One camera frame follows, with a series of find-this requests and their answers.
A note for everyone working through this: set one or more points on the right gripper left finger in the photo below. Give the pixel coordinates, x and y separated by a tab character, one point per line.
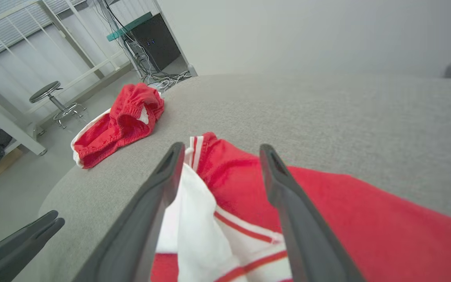
139	227

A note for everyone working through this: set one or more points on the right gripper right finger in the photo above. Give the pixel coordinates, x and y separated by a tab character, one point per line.
303	235

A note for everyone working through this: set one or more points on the red and white striped shirt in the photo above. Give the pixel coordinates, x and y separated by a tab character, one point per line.
366	219

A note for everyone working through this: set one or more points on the red shorts with white trim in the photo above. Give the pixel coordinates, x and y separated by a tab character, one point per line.
108	137

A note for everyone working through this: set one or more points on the wooden board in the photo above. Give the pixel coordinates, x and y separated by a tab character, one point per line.
4	162

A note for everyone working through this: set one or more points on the round stool with chrome base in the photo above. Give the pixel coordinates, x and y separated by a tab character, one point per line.
44	91

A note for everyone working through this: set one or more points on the black computer tower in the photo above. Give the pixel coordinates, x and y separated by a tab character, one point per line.
157	43

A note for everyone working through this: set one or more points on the teal shelf board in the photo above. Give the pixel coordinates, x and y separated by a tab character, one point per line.
127	26

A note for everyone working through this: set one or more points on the white metal table frame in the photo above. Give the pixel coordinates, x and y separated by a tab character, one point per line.
14	129

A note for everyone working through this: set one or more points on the grey partition end post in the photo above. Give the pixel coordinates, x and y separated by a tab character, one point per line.
192	71

